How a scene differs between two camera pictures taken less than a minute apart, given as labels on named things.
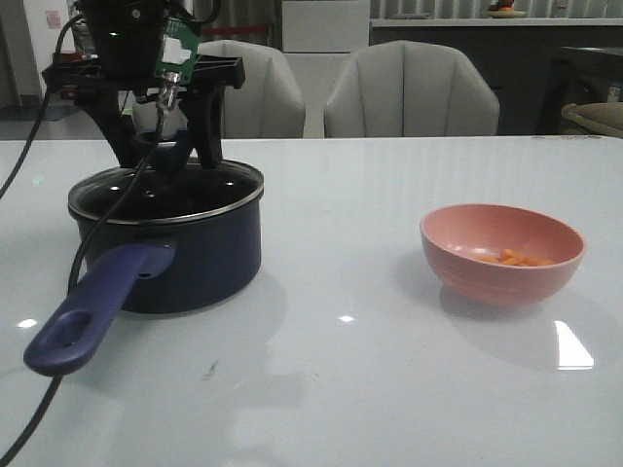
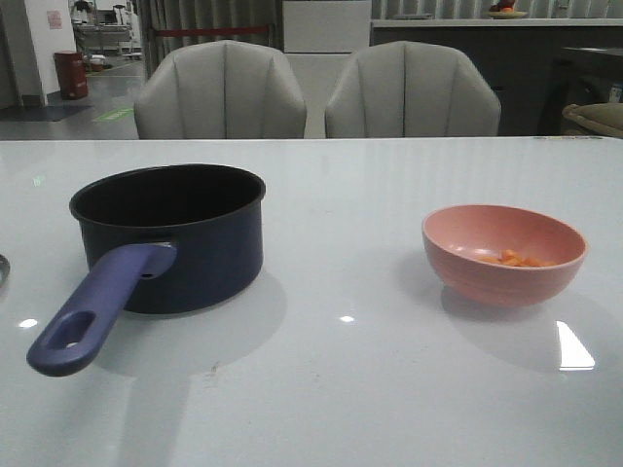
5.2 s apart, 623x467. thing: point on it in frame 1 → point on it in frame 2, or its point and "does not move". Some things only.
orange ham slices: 508,257 does not move
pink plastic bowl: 499,255 does not move
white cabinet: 319,39 does not move
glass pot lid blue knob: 193,193 → 5,269
